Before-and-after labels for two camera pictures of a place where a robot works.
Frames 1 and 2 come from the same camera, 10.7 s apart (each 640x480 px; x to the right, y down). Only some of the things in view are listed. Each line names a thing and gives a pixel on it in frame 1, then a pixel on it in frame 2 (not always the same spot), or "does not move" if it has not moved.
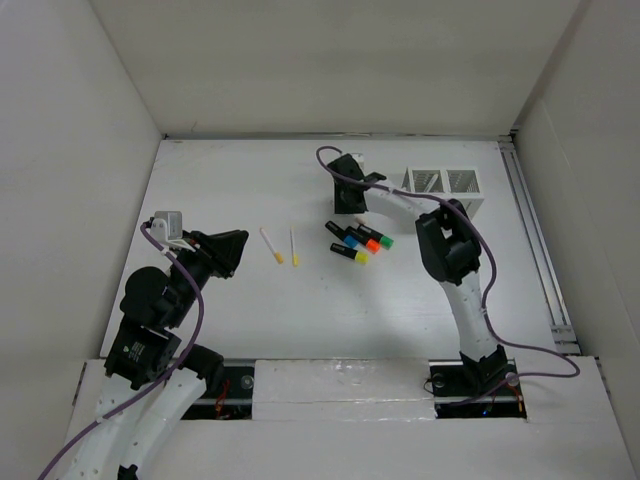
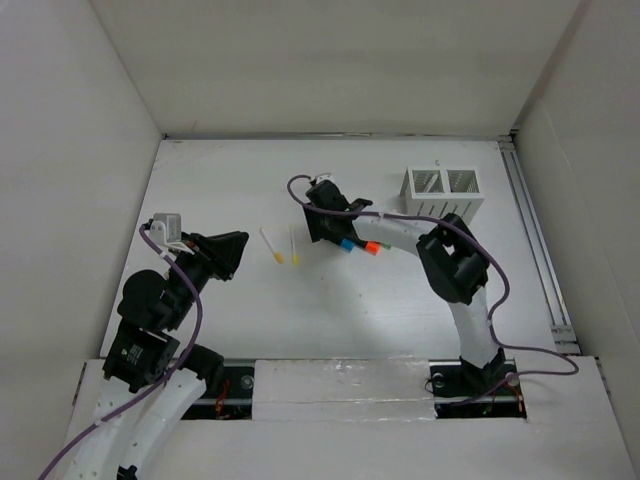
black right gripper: [341, 206] to [317, 229]
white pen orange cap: [277, 255] does not move
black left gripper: [222, 252] does not move
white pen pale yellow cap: [431, 183] does not move
